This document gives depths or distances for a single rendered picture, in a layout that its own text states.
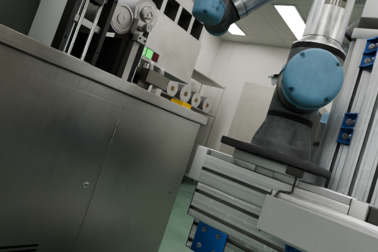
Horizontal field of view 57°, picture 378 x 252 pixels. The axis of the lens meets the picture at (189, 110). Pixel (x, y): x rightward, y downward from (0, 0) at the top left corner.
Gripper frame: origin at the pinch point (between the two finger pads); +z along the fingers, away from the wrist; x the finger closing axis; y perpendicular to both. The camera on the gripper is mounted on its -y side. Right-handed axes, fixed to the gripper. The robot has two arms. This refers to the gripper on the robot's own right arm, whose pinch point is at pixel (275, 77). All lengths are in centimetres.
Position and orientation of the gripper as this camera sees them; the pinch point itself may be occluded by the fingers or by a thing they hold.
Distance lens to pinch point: 193.4
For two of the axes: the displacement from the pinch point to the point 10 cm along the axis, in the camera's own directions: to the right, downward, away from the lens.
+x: 8.6, 1.8, 4.8
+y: -2.0, 9.8, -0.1
